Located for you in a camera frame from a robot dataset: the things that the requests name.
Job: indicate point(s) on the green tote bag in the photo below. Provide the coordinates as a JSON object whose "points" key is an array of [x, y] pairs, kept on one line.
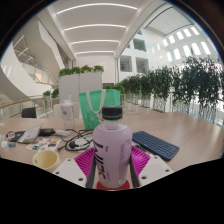
{"points": [[90, 110]]}

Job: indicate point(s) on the colourful sticker sheet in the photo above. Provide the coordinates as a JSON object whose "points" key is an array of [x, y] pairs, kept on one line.
{"points": [[43, 145]]}

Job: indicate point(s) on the low green shrub planter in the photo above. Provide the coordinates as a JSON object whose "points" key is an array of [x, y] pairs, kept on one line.
{"points": [[116, 88]]}

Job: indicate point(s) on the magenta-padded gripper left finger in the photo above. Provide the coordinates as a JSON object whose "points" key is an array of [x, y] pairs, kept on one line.
{"points": [[68, 170]]}

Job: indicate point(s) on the small green plants brown planter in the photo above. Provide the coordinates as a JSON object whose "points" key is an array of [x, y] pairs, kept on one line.
{"points": [[51, 93]]}

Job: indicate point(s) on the clear plastic water bottle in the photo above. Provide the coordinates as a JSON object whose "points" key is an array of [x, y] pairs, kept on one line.
{"points": [[68, 115]]}

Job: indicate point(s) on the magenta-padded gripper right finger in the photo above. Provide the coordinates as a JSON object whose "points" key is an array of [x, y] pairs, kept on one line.
{"points": [[151, 168]]}

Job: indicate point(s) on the green plants atop cabinet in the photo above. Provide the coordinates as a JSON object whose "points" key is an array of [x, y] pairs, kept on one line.
{"points": [[80, 70]]}

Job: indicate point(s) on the black chair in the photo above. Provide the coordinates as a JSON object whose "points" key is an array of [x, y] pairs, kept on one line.
{"points": [[29, 112]]}

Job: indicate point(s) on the grey booklet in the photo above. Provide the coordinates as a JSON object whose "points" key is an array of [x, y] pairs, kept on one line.
{"points": [[30, 134]]}

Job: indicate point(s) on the dark blue keyboard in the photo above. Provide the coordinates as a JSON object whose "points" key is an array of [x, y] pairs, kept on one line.
{"points": [[156, 145]]}

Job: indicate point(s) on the row of potted trees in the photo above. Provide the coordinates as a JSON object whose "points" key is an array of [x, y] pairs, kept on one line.
{"points": [[186, 83]]}

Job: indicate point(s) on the dark wallet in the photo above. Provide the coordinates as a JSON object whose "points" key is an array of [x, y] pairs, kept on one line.
{"points": [[46, 132]]}

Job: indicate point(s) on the cream yellow cup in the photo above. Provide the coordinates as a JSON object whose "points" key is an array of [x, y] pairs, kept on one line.
{"points": [[46, 161]]}

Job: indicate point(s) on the purple drink bottle black cap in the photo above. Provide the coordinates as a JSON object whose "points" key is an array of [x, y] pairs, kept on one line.
{"points": [[111, 150]]}

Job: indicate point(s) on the flat round red coaster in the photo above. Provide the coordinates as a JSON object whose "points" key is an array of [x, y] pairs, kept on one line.
{"points": [[125, 185]]}

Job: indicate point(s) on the white cabinet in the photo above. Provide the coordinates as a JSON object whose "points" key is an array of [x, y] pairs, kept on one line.
{"points": [[80, 83]]}

